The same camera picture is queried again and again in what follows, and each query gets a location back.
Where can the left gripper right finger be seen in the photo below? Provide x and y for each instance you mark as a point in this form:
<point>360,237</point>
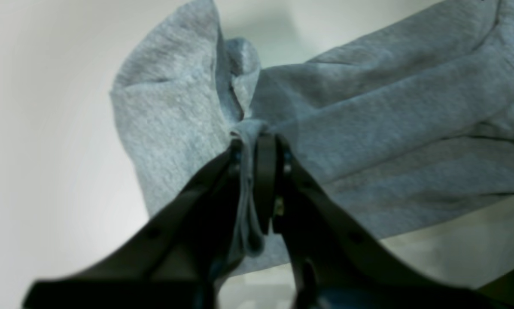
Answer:
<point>336,263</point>

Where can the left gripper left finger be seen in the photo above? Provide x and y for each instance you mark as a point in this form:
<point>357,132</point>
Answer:
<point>178,260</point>

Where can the grey T-shirt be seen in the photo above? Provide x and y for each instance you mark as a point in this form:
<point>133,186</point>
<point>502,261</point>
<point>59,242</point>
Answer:
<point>406,127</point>

